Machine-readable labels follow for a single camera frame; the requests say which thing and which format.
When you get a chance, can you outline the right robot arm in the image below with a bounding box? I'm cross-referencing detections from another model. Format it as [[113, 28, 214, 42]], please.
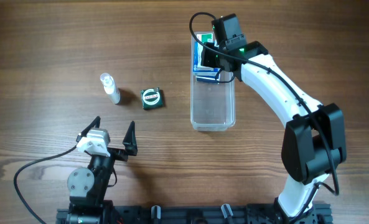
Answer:
[[200, 14, 347, 223]]

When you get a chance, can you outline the white spray bottle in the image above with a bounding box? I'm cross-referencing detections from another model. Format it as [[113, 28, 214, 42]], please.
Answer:
[[100, 73, 121, 105]]

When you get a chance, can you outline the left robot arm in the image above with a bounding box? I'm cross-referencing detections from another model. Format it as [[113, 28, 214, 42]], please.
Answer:
[[62, 116, 138, 224]]

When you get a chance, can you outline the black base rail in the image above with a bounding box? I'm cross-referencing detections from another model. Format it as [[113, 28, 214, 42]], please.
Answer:
[[55, 203, 331, 224]]

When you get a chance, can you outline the clear plastic container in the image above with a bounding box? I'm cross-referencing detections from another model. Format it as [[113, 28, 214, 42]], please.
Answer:
[[190, 38, 236, 131]]

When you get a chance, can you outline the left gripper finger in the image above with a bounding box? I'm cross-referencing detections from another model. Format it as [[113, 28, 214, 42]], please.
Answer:
[[123, 121, 138, 156], [77, 116, 101, 140]]

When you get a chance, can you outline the green Zam-Buk ointment box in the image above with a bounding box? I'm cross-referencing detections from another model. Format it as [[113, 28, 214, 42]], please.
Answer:
[[141, 87, 164, 110]]

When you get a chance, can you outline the white green medicine box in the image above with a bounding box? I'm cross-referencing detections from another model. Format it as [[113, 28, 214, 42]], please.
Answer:
[[196, 33, 215, 44]]

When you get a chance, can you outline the Hansaplast plaster box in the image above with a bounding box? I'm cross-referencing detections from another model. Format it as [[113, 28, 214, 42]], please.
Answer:
[[193, 67, 220, 83]]

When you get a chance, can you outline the blue medicine box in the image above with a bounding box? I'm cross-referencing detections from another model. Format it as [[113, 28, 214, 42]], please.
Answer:
[[192, 41, 218, 76]]

